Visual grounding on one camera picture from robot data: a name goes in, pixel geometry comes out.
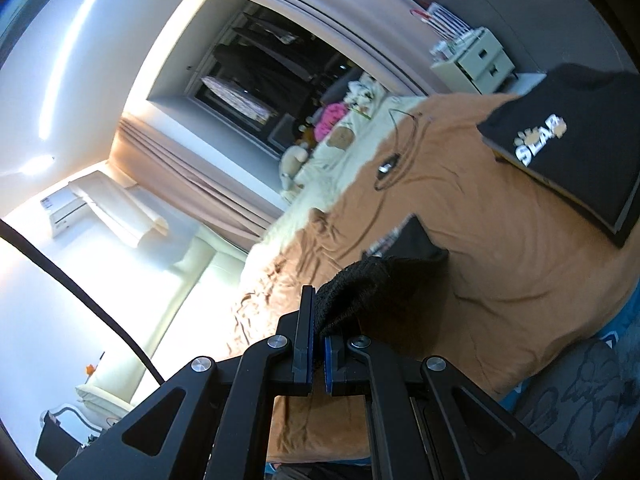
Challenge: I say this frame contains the bear print pillow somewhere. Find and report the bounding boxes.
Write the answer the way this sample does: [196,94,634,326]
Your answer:
[300,110,396,171]

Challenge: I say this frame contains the person's grey patterned pants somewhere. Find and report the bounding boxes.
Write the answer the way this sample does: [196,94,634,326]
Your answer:
[515,340,640,480]

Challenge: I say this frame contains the pink plush cloth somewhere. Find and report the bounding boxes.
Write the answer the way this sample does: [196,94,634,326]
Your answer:
[315,102,351,138]

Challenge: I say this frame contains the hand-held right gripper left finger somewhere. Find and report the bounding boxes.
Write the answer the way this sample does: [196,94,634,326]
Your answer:
[57,285,326,480]

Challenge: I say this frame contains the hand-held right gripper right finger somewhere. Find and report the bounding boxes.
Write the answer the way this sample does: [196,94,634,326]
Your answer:
[324,335,581,480]

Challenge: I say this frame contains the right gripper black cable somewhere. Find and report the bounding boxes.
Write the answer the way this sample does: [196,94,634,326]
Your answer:
[0,220,166,386]

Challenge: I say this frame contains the white nightstand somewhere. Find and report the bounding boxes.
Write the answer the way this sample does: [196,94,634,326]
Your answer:
[431,27,518,95]

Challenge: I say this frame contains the white hanging cloth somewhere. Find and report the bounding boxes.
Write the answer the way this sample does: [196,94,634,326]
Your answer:
[70,180,171,248]

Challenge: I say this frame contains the cream plush toy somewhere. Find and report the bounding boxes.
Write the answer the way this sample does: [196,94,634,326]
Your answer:
[279,146,311,201]

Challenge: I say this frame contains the black and white plush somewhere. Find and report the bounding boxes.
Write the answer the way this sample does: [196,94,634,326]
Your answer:
[347,74,378,111]

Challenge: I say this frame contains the cream padded headboard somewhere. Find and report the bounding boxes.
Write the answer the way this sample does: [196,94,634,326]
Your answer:
[75,235,251,411]

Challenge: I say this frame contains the black cable with controller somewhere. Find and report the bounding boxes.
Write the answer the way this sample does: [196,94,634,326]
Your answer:
[372,107,436,191]

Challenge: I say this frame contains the blue printed bed sheet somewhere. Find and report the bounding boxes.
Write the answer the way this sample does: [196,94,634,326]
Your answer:
[500,310,640,411]

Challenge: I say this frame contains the stack of printed black clothes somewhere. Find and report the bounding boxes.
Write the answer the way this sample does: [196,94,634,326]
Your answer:
[477,63,640,248]

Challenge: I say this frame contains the striped paper bag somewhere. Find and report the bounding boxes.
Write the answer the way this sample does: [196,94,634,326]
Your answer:
[410,2,471,41]

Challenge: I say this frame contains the ceiling light strip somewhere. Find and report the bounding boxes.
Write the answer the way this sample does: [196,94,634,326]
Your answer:
[37,0,126,141]

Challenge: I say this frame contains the cream duvet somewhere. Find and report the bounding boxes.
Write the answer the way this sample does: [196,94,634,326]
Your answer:
[240,95,426,281]

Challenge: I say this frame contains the floral hanging garment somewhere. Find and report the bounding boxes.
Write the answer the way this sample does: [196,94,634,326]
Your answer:
[202,74,273,121]

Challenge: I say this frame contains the white air conditioner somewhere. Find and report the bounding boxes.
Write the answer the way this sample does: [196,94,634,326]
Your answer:
[40,182,90,238]

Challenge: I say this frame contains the brown blanket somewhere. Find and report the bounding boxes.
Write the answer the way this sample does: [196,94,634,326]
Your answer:
[225,92,640,466]

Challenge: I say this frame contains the black T-shirt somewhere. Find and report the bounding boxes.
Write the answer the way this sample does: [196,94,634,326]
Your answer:
[314,214,450,356]

